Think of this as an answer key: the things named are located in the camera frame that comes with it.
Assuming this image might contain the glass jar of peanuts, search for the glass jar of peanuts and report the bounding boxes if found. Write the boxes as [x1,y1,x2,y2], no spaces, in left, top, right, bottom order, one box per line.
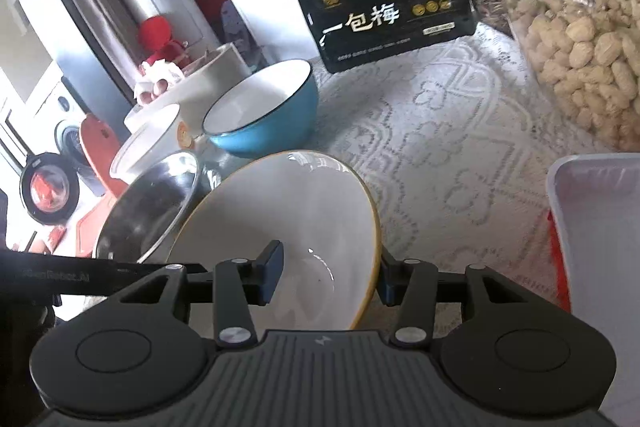
[492,0,640,152]

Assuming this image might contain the white lace tablecloth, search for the white lace tablecloth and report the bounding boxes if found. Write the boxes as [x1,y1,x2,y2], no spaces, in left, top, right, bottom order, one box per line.
[200,22,640,333]

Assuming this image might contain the washing machine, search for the washing machine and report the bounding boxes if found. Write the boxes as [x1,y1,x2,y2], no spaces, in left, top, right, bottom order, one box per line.
[52,92,90,154]

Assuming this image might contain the white printed bowl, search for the white printed bowl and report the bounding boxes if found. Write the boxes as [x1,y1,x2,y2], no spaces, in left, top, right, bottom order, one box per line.
[110,103,193,188]

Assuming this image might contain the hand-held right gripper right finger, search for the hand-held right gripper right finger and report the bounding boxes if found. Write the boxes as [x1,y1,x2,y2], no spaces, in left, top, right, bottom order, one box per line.
[377,249,538,349]

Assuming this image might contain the black round framed object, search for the black round framed object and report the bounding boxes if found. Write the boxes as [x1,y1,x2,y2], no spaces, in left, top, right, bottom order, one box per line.
[20,152,81,225]

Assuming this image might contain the blue bowl yellow rim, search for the blue bowl yellow rim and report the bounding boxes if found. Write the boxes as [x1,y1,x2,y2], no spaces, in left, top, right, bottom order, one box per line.
[165,150,383,333]

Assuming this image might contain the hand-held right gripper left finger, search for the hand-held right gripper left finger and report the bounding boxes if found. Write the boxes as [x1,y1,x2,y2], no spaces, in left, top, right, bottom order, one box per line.
[107,241,284,349]

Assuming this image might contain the black gift box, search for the black gift box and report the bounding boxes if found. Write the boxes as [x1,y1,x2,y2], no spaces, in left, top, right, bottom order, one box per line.
[291,0,478,74]

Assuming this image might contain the stainless steel bowl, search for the stainless steel bowl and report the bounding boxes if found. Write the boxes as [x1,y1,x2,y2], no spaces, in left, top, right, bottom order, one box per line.
[92,151,201,264]

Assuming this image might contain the orange board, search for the orange board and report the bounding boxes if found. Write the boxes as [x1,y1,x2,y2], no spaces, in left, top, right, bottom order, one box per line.
[79,114,118,198]

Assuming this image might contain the white round container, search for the white round container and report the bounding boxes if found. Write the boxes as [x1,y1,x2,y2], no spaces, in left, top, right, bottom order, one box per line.
[124,43,251,142]

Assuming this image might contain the red toy figure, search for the red toy figure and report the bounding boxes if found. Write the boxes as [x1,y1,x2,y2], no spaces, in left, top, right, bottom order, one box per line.
[137,18,183,62]

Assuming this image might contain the red and white plastic container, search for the red and white plastic container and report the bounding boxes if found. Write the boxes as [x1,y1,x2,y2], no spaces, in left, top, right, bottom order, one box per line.
[546,153,640,318]

